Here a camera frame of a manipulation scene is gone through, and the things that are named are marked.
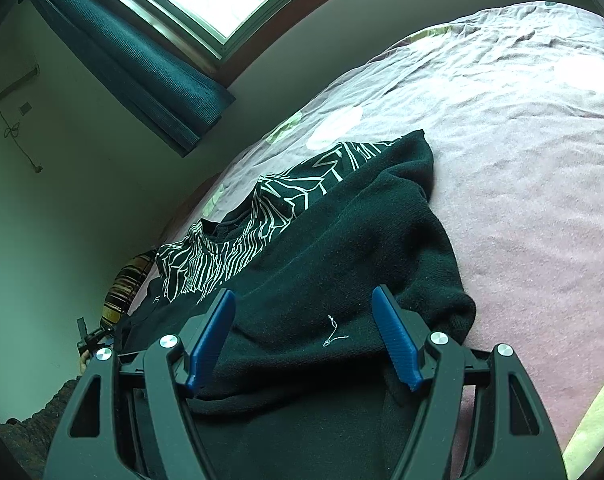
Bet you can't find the striped pillow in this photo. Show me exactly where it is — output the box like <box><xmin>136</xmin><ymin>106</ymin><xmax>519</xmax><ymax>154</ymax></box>
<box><xmin>101</xmin><ymin>254</ymin><xmax>155</xmax><ymax>330</ymax></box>

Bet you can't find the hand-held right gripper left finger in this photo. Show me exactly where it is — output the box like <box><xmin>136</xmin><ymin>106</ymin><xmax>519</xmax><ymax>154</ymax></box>
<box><xmin>42</xmin><ymin>287</ymin><xmax>237</xmax><ymax>480</ymax></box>

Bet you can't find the pink bedsheet with pale dots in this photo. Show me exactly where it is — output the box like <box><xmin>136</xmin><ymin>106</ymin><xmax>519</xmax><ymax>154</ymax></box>
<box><xmin>142</xmin><ymin>2</ymin><xmax>604</xmax><ymax>480</ymax></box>

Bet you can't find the black white line-patterned garment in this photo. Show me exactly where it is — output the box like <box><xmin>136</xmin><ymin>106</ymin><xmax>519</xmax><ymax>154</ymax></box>
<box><xmin>156</xmin><ymin>140</ymin><xmax>403</xmax><ymax>307</ymax></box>

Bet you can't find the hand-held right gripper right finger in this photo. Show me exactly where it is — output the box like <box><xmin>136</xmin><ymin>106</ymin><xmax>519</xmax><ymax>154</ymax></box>
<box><xmin>371</xmin><ymin>285</ymin><xmax>570</xmax><ymax>480</ymax></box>

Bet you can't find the black knit sweater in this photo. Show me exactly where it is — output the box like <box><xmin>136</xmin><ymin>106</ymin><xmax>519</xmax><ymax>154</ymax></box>
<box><xmin>117</xmin><ymin>130</ymin><xmax>478</xmax><ymax>480</ymax></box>

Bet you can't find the teal curtain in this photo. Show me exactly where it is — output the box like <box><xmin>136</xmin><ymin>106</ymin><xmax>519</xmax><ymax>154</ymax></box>
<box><xmin>27</xmin><ymin>0</ymin><xmax>237</xmax><ymax>158</ymax></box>

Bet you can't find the thin wall cable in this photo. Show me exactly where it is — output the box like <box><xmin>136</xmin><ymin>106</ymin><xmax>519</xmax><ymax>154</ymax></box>
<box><xmin>0</xmin><ymin>65</ymin><xmax>45</xmax><ymax>176</ymax></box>

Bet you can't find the dark knit cloth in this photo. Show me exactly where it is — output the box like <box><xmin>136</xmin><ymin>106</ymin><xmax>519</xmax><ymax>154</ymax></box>
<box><xmin>0</xmin><ymin>376</ymin><xmax>80</xmax><ymax>463</ymax></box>

